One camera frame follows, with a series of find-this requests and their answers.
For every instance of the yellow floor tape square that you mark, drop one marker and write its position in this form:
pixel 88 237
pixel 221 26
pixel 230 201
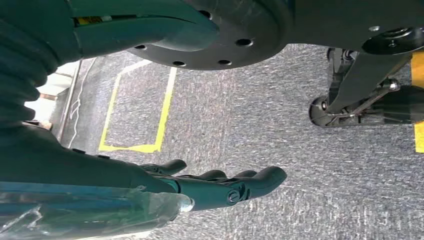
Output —
pixel 162 126

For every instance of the clear plastic cover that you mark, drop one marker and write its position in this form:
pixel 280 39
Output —
pixel 82 215

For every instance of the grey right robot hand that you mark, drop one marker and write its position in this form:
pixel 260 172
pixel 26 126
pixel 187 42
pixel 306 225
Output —
pixel 99 165

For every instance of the black robot hip disc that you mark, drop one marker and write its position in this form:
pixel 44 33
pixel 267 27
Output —
pixel 238 20

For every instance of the black robot right leg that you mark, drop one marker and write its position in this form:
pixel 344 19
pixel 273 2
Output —
pixel 357 79

